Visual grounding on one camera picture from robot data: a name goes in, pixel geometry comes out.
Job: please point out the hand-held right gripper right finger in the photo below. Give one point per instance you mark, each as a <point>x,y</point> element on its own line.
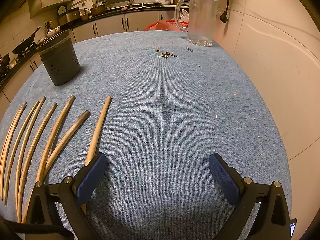
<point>223,177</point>

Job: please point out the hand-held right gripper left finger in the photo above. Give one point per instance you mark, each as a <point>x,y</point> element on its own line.
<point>91,177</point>

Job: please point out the set of wooden chopsticks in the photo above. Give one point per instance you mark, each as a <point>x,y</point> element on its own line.
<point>98,130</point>

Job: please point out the dark grey perforated utensil holder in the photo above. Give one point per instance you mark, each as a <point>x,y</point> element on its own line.
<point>62,62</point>

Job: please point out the blue table cloth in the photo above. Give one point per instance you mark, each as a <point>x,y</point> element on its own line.
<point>162,117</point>

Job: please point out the metal paper clip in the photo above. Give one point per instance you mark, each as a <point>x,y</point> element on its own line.
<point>190,49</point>

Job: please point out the pile of small brass screws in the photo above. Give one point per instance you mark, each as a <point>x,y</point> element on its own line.
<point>165,54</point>

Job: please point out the black wok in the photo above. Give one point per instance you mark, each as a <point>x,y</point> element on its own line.
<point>23,46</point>

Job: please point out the black kettle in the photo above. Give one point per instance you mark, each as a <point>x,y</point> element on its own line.
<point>49,27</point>

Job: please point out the red plastic mesh basket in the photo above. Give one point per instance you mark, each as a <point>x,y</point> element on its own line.
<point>185,25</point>

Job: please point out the red plastic basin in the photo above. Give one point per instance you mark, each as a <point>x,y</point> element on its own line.
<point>148,27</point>

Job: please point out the steel rice cooker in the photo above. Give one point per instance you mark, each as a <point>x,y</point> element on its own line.
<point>68,17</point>

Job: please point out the brown cooking pot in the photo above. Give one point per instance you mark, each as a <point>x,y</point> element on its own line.
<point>97,11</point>

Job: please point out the clear plastic bag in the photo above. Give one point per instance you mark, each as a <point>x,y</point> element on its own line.
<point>184,14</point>

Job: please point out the round black white dial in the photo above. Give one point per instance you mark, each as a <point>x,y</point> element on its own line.
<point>61,10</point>

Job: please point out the steel cooking pot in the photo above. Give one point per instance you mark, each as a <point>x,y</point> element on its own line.
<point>99,4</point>

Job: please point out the steel sink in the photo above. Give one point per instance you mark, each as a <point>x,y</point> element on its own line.
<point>145,5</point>

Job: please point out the small utensil hook rail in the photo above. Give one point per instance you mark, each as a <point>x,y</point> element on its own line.
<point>80,3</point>

